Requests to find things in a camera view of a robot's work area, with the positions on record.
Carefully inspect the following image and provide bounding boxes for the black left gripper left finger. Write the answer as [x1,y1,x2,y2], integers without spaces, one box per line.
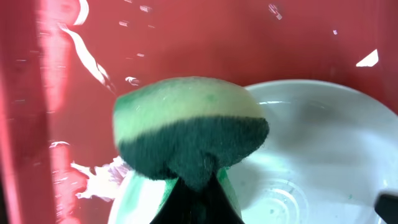
[150,179,199,224]

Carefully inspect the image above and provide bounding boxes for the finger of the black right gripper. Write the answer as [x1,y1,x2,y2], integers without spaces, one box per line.
[374,193,398,224]

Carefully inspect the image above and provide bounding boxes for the green yellow sponge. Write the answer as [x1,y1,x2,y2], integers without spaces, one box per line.
[109,77,270,223]

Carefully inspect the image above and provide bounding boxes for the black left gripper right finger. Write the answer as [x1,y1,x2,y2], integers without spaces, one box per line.
[198,173,244,224]

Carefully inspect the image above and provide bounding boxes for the red plastic tray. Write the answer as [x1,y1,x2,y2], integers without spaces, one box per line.
[1,0,397,223]

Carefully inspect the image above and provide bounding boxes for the white plate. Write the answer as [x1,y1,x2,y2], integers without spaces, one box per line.
[108,79,398,224]

